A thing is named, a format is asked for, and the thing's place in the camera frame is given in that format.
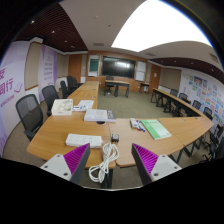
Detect green booklet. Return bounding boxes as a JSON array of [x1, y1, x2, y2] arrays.
[[140, 118, 173, 141]]

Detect open white cardboard box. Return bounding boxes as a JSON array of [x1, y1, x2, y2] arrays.
[[50, 98, 74, 117]]

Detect brown wooden door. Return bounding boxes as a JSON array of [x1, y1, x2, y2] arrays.
[[148, 63, 162, 94], [68, 54, 83, 84]]

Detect row of black office chairs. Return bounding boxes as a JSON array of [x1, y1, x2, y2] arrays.
[[169, 88, 224, 164], [59, 75, 83, 99]]

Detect large bright ceiling light panel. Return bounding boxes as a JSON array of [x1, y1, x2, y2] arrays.
[[110, 0, 213, 53]]

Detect colourful wall posters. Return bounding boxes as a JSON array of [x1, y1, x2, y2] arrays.
[[181, 71, 224, 128]]

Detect purple banner with large characters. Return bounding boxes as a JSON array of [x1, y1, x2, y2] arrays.
[[0, 41, 31, 158]]

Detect large black wall screen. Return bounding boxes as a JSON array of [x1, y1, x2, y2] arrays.
[[101, 55, 137, 79]]

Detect white whiteboard eraser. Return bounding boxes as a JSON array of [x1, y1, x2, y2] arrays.
[[129, 117, 140, 129]]

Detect black swivel desk chair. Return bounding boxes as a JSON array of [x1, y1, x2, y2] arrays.
[[103, 75, 116, 96]]

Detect small blue and white box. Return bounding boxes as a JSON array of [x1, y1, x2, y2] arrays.
[[72, 105, 88, 112]]

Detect white printed paper sheet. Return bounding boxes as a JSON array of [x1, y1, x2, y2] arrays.
[[77, 99, 95, 110]]

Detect small wooden side table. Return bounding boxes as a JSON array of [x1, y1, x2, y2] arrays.
[[138, 82, 151, 94]]

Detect thick white book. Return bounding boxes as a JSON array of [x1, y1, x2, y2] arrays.
[[83, 108, 117, 123]]

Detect black mesh office chair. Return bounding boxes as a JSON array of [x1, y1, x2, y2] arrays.
[[15, 93, 44, 143], [41, 84, 60, 118]]

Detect green and white wall board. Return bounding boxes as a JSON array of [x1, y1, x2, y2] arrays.
[[87, 54, 101, 78]]

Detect blue marker pen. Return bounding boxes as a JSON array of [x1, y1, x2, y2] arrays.
[[137, 120, 147, 133]]

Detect dark-legged wooden desk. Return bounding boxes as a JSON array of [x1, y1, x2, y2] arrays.
[[104, 79, 131, 98]]

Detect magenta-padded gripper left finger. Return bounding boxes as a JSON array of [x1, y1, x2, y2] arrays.
[[39, 143, 91, 185]]

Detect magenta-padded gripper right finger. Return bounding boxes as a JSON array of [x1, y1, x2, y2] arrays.
[[131, 143, 183, 186]]

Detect purple and white wall banner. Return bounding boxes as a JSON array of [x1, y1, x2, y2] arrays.
[[37, 44, 58, 103]]

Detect long wooden table row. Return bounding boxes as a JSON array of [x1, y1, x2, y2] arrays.
[[149, 87, 204, 118]]

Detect white coiled cable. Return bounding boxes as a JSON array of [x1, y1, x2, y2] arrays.
[[88, 141, 120, 184]]

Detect white power strip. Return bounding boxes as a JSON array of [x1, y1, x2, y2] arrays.
[[65, 133, 104, 149]]

